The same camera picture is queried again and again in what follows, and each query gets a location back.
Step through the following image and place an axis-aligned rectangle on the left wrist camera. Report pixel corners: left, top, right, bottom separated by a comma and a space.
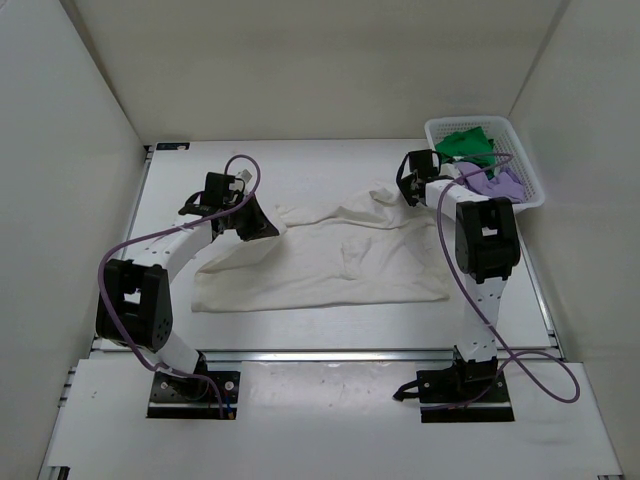
235, 169, 253, 183

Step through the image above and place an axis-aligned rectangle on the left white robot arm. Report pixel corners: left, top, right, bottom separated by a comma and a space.
96, 170, 280, 382

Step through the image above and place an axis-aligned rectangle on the cream white t-shirt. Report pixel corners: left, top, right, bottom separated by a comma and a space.
191, 181, 450, 313

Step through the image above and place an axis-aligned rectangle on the white plastic basket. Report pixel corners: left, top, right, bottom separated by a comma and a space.
424, 115, 546, 213

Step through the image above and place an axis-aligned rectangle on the green t-shirt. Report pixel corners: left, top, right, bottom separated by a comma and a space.
435, 127, 497, 180

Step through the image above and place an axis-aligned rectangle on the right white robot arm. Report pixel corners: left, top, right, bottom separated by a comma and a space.
396, 150, 521, 366

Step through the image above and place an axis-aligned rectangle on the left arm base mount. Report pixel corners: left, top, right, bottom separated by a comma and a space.
147, 370, 241, 421

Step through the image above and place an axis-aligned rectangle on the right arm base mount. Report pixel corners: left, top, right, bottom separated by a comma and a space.
393, 351, 515, 424

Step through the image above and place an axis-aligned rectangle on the purple t-shirt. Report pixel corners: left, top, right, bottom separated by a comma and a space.
454, 162, 526, 204

